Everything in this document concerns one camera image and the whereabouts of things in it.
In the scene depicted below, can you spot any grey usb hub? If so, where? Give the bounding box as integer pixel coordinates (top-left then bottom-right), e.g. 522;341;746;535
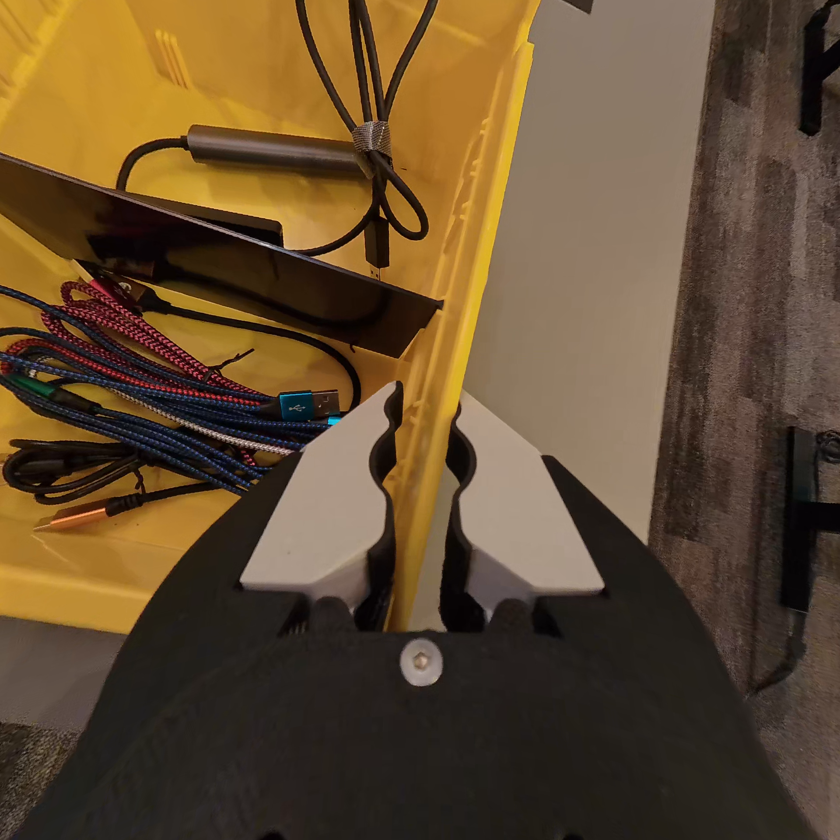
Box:
184;124;371;179

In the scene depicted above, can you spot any dark grey hub cable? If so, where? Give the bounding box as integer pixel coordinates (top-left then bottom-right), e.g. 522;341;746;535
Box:
283;0;442;273

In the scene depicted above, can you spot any black braided cable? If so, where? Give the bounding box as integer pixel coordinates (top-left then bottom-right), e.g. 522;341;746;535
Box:
79;269;364;410

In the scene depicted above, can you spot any thin black wire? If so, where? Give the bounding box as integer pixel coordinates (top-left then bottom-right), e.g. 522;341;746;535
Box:
0;440;257;534

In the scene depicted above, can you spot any black table leg base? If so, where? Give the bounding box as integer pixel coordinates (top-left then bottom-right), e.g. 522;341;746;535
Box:
798;0;840;135

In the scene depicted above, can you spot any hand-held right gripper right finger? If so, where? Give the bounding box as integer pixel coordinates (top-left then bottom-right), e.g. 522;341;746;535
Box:
444;392;607;631

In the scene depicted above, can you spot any yellow plastic bin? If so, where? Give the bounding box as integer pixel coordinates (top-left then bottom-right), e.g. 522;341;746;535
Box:
0;0;542;637

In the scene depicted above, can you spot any dark red braided cable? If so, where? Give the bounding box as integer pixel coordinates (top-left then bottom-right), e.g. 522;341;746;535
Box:
82;273;165;319

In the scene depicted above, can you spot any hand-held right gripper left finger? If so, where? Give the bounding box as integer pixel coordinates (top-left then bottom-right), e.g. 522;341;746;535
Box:
241;382;405;628

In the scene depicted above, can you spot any black bin divider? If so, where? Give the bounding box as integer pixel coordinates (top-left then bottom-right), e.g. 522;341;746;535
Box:
0;151;445;358

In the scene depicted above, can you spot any blue braided usb cable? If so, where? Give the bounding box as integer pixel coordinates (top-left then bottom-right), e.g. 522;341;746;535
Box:
0;335;345;497

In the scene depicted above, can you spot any navy cable with green plug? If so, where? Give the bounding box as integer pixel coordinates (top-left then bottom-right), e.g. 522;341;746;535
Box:
7;374;103;416

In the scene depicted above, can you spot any red braided usb cable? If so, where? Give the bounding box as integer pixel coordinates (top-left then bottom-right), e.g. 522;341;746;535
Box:
40;279;273;408

